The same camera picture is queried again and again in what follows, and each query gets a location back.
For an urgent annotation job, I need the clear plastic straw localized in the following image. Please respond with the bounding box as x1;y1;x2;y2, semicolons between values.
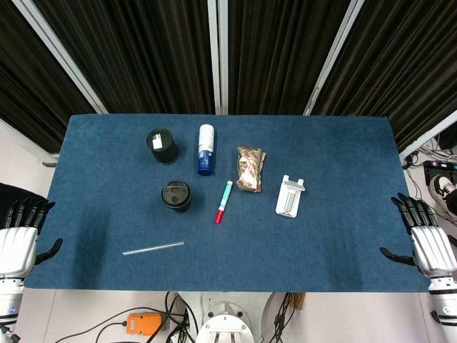
121;241;186;257

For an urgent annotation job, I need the blue and white spray bottle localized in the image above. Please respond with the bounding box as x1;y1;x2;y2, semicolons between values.
197;124;216;177

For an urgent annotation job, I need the black cylindrical can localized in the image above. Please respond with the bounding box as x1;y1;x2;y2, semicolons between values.
145;128;179;166

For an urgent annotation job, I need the blue table cloth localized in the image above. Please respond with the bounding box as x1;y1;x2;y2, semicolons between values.
23;114;431;293

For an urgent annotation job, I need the black lidded cup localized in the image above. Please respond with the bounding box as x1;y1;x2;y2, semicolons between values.
160;179;192;214

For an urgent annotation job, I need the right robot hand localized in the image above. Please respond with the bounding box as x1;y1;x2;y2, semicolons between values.
378;192;457;280

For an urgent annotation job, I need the black floor cable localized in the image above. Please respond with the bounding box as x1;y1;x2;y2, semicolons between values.
53;307;169;343

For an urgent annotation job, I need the crumpled red patterned snack bag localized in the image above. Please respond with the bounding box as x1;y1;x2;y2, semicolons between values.
236;145;268;194

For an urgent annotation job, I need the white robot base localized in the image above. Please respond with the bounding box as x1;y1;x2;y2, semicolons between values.
176;292;279;343

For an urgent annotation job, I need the white and black sneaker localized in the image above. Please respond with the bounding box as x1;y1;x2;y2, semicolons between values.
428;174;457;223

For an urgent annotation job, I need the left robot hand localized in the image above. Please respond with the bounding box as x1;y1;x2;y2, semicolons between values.
0;199;64;279

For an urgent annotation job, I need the red and green marker pen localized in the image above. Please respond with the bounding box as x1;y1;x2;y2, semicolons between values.
214;180;234;225

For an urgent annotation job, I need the white plastic phone stand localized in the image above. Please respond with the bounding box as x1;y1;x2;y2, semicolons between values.
274;174;306;218

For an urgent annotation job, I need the orange box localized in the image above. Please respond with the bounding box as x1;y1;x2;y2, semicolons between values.
126;312;162;337

